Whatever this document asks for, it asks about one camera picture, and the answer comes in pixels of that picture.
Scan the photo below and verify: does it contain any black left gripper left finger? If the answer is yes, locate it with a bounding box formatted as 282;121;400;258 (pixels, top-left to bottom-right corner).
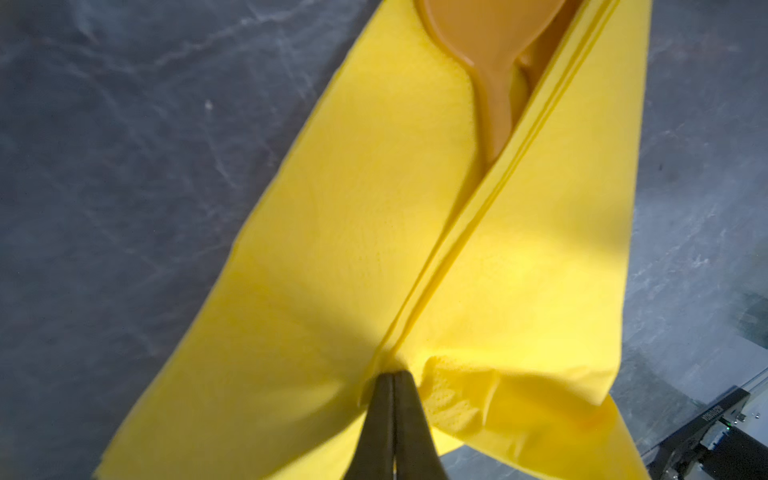
343;373;396;480

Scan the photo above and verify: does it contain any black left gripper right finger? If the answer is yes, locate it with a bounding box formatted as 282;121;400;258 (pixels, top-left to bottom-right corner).
394;371;448;480

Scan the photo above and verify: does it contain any yellow paper napkin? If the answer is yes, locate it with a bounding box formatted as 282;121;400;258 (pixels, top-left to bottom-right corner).
95;1;651;479

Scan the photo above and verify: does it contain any orange plastic spoon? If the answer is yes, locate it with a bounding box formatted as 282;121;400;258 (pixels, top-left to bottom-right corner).
416;0;564;164

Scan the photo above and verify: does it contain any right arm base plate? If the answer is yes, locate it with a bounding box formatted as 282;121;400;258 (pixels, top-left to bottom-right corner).
644;388;767;479

